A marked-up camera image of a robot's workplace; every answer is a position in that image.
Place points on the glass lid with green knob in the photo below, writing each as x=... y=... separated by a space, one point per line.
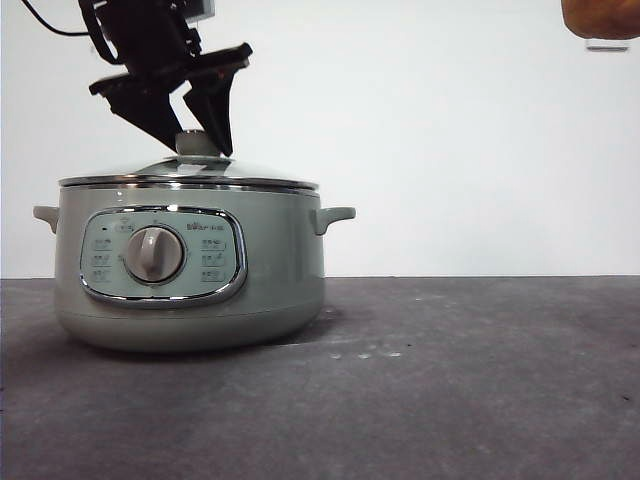
x=195 y=145

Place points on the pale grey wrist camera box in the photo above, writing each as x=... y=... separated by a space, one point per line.
x=200 y=6

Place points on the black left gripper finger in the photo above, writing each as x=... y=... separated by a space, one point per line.
x=215 y=105
x=145 y=115

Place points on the pale green electric pot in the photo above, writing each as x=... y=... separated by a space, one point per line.
x=280 y=260

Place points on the white wall socket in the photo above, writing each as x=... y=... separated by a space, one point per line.
x=607 y=46

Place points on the brown potato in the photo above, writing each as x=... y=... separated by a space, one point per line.
x=600 y=17

